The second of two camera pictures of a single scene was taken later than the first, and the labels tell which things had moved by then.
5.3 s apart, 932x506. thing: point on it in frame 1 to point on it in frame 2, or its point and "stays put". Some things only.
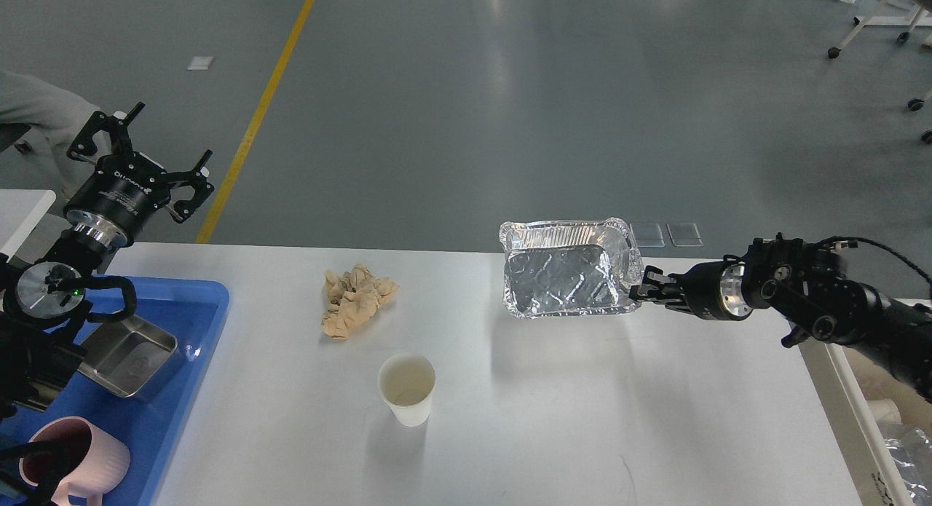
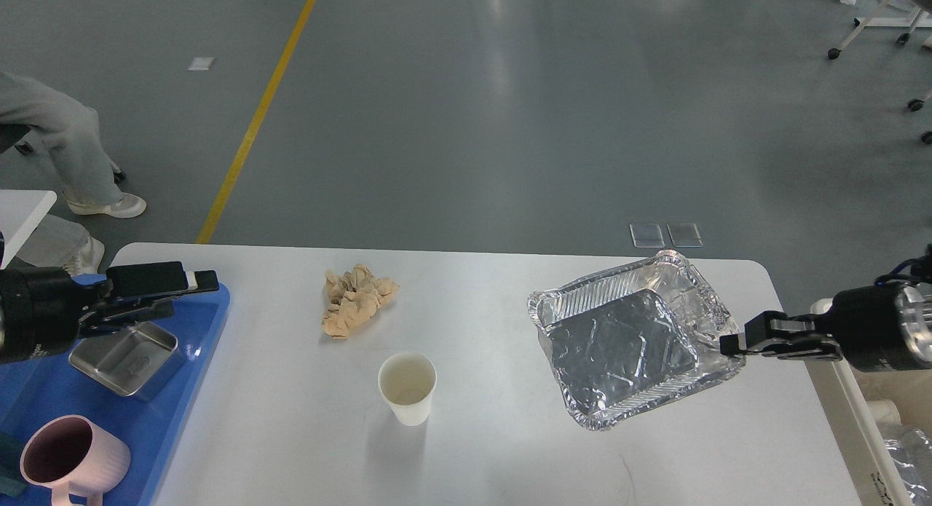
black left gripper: x=124 y=189 to x=41 y=311
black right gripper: x=715 y=290 to x=885 y=327
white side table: x=22 y=211 stays put
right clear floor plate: x=685 y=234 stays put
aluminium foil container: x=555 y=269 to x=628 y=340
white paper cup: x=406 y=381 stays put
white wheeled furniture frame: x=919 y=18 stays put
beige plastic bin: x=858 y=388 stays put
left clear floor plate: x=648 y=235 stays put
